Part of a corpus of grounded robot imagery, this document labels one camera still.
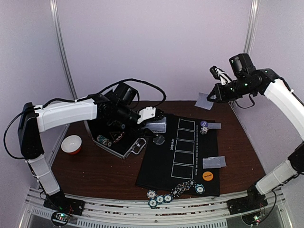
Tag chip stack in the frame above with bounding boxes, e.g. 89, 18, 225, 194
200, 127, 209, 134

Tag white blue poker chip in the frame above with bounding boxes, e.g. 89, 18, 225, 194
146, 190, 157, 199

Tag poker chip row with 10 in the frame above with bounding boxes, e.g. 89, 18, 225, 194
96, 135, 112, 147

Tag black poker table mat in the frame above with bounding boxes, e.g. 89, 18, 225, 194
135, 114, 220, 196

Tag right aluminium corner post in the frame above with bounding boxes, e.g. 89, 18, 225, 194
243, 0, 260, 54

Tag red dice set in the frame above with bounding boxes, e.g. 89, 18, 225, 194
113, 132, 125, 143

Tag orange big blind button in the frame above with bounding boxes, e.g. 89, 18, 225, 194
202, 171, 214, 181

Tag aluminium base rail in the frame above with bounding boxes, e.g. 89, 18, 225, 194
20, 186, 292, 228

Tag spread black poker chips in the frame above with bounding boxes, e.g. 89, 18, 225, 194
171, 180, 196, 197

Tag orange white bowl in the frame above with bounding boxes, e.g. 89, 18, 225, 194
61, 135, 82, 155

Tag clear round dealer button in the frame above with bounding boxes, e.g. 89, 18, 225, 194
153, 134, 165, 145

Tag dealt face-down playing cards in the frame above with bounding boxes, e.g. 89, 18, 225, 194
213, 156, 227, 168

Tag purple small blind button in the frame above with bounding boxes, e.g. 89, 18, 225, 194
200, 121, 209, 128

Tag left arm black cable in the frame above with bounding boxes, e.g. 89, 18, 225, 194
99, 77, 167, 107

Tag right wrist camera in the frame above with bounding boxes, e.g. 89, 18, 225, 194
209, 66, 232, 85

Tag single face-down playing card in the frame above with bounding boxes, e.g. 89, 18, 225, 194
194, 92, 213, 110

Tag teal white poker chip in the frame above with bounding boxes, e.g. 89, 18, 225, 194
194, 184, 205, 194

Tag aluminium poker chip case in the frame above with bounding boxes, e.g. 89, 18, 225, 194
85, 119, 147, 159

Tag grey playing card deck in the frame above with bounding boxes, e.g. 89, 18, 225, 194
145, 117, 167, 133

